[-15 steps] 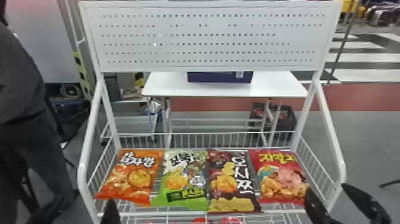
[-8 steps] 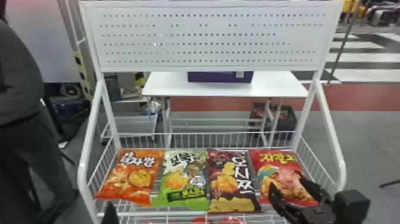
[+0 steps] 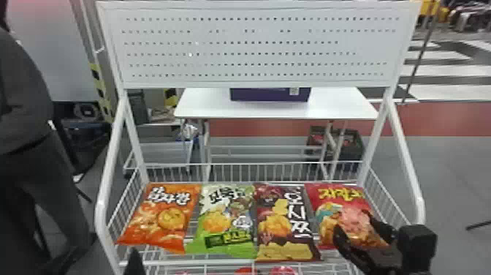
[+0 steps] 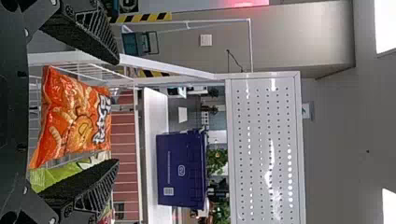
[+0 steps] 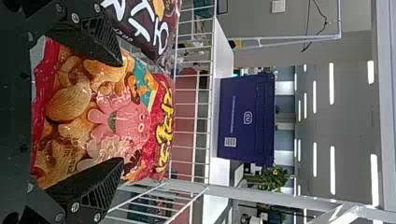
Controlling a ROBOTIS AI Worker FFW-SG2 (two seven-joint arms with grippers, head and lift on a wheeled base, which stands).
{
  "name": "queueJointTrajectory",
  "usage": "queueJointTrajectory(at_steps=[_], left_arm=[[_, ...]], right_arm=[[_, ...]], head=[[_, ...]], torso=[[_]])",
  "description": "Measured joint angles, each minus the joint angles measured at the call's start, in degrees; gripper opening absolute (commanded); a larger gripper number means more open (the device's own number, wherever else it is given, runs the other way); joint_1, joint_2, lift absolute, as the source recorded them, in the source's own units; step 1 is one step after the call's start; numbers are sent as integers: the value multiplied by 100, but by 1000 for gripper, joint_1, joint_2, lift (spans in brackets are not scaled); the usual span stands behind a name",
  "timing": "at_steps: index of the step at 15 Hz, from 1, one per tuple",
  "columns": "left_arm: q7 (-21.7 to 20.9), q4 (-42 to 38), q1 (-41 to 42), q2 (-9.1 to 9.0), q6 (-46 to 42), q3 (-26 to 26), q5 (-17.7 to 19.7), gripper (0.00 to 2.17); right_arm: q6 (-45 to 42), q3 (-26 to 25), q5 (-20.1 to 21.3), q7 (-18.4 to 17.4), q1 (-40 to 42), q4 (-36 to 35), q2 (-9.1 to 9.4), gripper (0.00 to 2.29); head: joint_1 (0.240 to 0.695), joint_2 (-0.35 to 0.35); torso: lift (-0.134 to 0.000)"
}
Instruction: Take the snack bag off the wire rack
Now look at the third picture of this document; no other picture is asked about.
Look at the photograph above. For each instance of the yellow black striped post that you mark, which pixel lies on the yellow black striped post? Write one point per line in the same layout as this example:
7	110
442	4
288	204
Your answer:
100	92

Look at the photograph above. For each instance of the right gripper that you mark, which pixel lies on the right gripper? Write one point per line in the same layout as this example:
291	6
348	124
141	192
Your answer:
383	263

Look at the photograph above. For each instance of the green snack packet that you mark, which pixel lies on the green snack packet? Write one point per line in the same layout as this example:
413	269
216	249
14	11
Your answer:
224	224

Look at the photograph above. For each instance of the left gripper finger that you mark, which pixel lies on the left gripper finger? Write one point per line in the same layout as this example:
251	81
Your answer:
134	265

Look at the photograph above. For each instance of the red snack packet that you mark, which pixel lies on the red snack packet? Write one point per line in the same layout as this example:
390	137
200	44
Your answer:
337	207

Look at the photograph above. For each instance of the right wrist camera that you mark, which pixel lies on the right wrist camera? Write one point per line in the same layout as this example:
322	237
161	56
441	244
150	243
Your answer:
417	245

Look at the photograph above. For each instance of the orange snack packet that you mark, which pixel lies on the orange snack packet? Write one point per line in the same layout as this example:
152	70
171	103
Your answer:
163	219

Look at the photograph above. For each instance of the blue box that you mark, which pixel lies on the blue box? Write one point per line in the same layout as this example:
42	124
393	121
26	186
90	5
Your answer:
268	95

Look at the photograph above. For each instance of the black crate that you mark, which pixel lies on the black crate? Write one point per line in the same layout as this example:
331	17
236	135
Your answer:
351	144

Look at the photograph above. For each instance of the white side table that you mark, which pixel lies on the white side table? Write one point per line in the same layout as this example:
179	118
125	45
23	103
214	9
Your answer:
268	109

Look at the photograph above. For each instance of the person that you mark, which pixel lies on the person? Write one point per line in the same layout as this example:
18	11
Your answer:
27	126

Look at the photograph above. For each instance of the black snack packet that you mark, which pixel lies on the black snack packet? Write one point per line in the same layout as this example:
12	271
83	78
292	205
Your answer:
284	226

